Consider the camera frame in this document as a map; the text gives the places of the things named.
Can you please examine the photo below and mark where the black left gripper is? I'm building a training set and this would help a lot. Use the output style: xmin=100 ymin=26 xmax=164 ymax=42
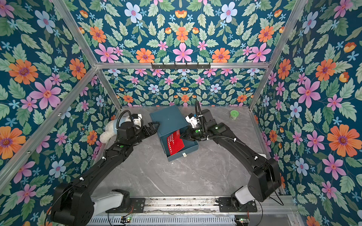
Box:
xmin=127 ymin=122 xmax=159 ymax=147

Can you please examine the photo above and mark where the teal drawer cabinet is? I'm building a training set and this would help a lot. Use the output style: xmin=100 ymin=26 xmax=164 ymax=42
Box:
xmin=150 ymin=105 xmax=189 ymax=143

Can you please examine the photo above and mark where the red postcard white text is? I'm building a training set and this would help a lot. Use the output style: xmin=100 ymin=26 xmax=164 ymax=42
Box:
xmin=167 ymin=130 xmax=185 ymax=155

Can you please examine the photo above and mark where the teal top drawer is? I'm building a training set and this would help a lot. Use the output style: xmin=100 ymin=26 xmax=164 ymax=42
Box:
xmin=159 ymin=127 xmax=199 ymax=162

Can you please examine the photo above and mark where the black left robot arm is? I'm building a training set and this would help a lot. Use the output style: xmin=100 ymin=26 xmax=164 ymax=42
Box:
xmin=45 ymin=110 xmax=160 ymax=226

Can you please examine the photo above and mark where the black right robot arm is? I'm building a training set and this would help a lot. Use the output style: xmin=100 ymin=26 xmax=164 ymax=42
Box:
xmin=181 ymin=101 xmax=282 ymax=211

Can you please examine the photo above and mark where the white teddy bear blue shirt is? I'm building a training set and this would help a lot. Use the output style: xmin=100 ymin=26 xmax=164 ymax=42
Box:
xmin=100 ymin=119 xmax=118 ymax=144

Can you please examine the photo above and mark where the green lidded small cup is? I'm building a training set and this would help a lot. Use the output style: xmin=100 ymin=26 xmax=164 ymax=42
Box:
xmin=230 ymin=110 xmax=239 ymax=120

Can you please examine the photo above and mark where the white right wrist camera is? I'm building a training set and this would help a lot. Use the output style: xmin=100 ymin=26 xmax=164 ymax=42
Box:
xmin=185 ymin=114 xmax=199 ymax=129

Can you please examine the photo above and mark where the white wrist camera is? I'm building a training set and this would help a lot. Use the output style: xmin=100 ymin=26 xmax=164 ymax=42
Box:
xmin=132 ymin=114 xmax=142 ymax=127
xmin=185 ymin=114 xmax=199 ymax=129

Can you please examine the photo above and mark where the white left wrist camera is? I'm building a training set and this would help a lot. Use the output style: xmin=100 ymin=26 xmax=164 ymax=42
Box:
xmin=132 ymin=114 xmax=142 ymax=127

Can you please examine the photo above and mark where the aluminium front rail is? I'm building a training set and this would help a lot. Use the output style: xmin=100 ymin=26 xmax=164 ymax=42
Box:
xmin=67 ymin=195 xmax=299 ymax=217

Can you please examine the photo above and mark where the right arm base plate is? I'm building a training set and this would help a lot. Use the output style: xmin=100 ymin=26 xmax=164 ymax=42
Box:
xmin=216 ymin=197 xmax=257 ymax=213

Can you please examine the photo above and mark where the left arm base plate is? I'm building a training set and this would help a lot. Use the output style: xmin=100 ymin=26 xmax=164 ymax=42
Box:
xmin=106 ymin=198 xmax=146 ymax=214

